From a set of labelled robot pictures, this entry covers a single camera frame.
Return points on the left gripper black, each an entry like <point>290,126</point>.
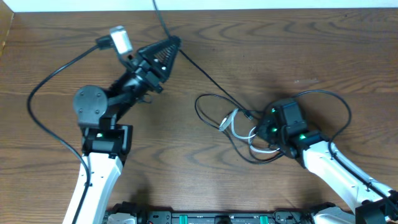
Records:
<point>144,73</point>

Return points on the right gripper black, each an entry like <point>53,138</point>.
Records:
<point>262,129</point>

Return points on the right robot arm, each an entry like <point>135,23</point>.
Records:
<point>283,126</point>

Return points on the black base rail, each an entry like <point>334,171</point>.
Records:
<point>128,212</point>

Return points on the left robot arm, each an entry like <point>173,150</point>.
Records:
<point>105,142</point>

